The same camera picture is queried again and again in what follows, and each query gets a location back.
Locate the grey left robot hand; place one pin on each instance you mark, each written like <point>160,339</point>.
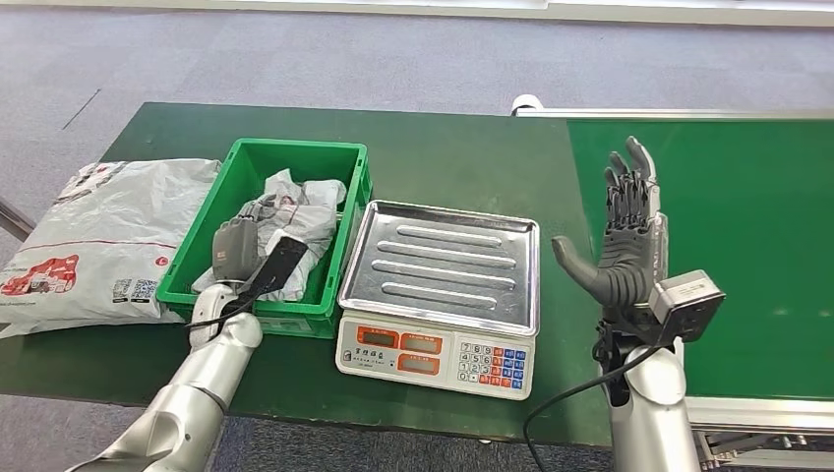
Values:
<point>236,251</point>

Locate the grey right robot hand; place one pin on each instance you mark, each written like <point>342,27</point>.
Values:
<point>625,260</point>

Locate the grey parcel bag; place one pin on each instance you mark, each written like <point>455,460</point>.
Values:
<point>306,208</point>

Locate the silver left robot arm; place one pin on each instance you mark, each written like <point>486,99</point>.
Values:
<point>195,378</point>

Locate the green conveyor belt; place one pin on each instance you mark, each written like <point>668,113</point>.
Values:
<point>749,228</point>

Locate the white conveyor roller end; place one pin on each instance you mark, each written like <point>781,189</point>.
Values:
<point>526,104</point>

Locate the green plastic crate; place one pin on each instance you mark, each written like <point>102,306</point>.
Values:
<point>296,156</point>

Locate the large flat grey mailer bag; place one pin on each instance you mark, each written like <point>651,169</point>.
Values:
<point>104,247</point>

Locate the white scale with steel tray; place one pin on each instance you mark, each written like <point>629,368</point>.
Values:
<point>443,260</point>

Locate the dark green table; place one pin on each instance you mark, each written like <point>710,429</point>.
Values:
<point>443,156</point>

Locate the grey metal bar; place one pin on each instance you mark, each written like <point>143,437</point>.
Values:
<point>14,225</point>

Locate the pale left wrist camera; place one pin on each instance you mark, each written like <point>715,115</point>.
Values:
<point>280,264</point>

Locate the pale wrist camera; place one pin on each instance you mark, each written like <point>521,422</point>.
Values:
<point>280,264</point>
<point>687,303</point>

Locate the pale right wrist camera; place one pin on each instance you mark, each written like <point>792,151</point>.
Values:
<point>687,303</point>

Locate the aluminium conveyor frame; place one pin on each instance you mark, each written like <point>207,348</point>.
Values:
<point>684,115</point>

